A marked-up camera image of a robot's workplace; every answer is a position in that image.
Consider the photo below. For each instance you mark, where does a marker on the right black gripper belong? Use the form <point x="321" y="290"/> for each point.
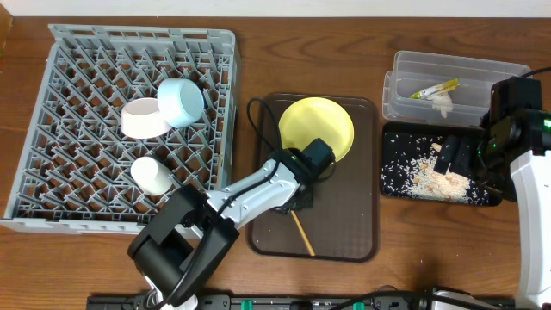
<point x="472" y="156"/>

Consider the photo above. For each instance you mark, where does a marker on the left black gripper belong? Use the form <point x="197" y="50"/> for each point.
<point x="299" y="198"/>

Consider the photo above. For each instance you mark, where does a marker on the wooden chopstick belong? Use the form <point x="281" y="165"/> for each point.
<point x="303" y="235"/>

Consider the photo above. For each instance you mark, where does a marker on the yellow plastic wrapper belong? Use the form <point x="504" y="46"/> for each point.
<point x="437" y="89"/>

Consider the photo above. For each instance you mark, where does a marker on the yellow round plate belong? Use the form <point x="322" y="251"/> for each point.
<point x="316" y="117"/>

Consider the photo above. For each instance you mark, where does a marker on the light blue bowl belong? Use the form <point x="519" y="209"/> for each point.
<point x="180" y="102"/>

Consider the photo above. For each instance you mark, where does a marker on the white round bowl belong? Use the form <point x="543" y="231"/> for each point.
<point x="141" y="119"/>

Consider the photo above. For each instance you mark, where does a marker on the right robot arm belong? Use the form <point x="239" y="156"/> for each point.
<point x="512" y="158"/>

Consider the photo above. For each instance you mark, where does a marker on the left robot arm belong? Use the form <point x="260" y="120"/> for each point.
<point x="187" y="239"/>

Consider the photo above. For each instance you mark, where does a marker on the black food waste tray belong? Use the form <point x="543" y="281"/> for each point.
<point x="424" y="129"/>

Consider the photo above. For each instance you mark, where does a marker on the spilled rice food waste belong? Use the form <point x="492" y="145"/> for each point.
<point x="407" y="171"/>

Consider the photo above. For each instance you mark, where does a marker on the clear plastic waste bin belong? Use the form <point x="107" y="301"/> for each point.
<point x="415" y="71"/>

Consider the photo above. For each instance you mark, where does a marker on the dark brown serving tray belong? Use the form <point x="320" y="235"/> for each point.
<point x="343" y="224"/>

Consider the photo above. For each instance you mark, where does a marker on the crumpled white tissue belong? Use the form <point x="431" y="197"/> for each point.
<point x="443" y="103"/>

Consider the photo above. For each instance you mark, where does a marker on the grey plastic dish rack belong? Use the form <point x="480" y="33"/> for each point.
<point x="74" y="172"/>

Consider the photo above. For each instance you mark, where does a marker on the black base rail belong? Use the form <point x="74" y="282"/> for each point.
<point x="226" y="302"/>

